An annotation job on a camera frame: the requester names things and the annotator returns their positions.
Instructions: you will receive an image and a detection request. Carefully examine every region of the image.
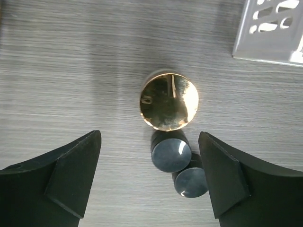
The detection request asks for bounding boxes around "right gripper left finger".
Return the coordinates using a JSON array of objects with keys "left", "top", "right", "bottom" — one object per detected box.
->
[{"left": 0, "top": 130, "right": 101, "bottom": 227}]

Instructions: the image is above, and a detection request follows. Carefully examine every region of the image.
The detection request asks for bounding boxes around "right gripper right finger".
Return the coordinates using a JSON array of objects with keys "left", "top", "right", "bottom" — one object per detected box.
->
[{"left": 198, "top": 132, "right": 303, "bottom": 227}]

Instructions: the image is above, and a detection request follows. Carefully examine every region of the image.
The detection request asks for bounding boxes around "black round cap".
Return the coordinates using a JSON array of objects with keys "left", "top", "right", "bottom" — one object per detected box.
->
[
  {"left": 151, "top": 130, "right": 192, "bottom": 173},
  {"left": 172, "top": 154, "right": 208, "bottom": 198}
]

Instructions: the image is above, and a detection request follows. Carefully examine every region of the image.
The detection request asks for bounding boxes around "gold lid cream jar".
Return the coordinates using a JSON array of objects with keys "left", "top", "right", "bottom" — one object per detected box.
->
[{"left": 139, "top": 69, "right": 199, "bottom": 131}]

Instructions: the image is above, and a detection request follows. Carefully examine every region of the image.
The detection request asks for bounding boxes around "white file organizer rack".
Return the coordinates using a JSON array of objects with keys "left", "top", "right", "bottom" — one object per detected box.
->
[{"left": 232, "top": 0, "right": 303, "bottom": 67}]

